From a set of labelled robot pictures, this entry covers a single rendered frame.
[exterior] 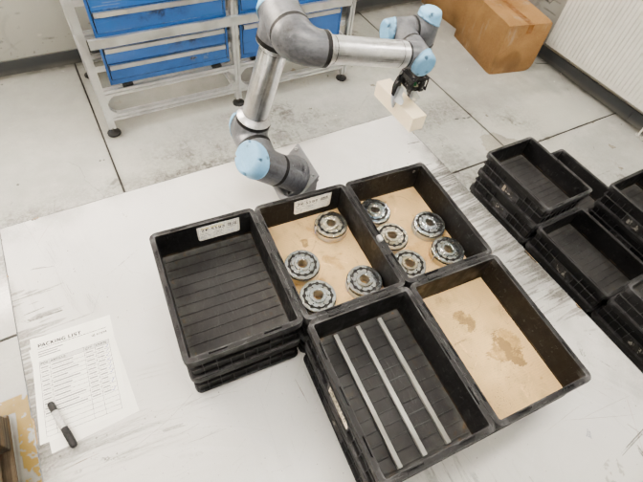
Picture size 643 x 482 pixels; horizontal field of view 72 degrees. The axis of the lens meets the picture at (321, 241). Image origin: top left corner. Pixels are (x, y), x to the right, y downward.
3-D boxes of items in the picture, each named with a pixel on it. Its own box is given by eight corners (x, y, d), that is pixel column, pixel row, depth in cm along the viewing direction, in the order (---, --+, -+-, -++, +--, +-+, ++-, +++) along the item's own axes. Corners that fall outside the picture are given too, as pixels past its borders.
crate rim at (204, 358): (149, 239, 122) (147, 234, 120) (253, 211, 131) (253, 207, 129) (186, 370, 101) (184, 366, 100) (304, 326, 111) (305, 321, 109)
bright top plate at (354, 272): (340, 273, 127) (341, 272, 127) (369, 261, 131) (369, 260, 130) (358, 301, 122) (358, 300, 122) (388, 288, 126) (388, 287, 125)
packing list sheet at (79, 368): (22, 343, 122) (21, 342, 122) (108, 310, 130) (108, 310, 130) (42, 458, 106) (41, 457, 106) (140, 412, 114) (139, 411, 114)
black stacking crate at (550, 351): (398, 305, 128) (408, 286, 119) (478, 274, 137) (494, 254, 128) (478, 440, 108) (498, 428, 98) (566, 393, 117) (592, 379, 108)
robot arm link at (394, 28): (397, 34, 129) (429, 31, 132) (381, 11, 134) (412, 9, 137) (389, 57, 135) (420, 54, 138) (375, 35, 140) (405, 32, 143)
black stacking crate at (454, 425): (303, 341, 118) (306, 323, 109) (397, 306, 128) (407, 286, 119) (371, 496, 98) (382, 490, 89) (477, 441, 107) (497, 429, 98)
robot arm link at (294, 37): (290, 38, 104) (447, 50, 126) (276, 11, 109) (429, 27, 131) (279, 79, 113) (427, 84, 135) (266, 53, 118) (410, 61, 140)
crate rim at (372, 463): (304, 326, 111) (305, 321, 109) (405, 289, 120) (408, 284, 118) (380, 492, 90) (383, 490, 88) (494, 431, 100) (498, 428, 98)
